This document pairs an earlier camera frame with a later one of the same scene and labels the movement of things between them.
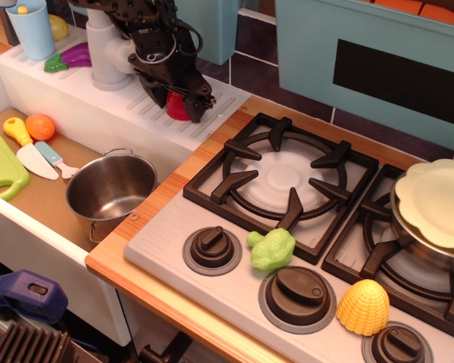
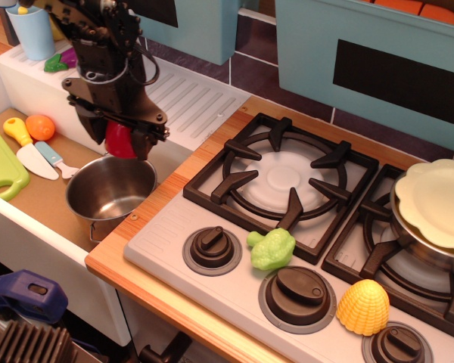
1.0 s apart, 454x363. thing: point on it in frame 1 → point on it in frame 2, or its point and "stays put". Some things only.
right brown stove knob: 399,342 stays put
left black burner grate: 278,175 stays put
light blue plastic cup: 36,31 stays put
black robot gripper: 165,59 → 112,81
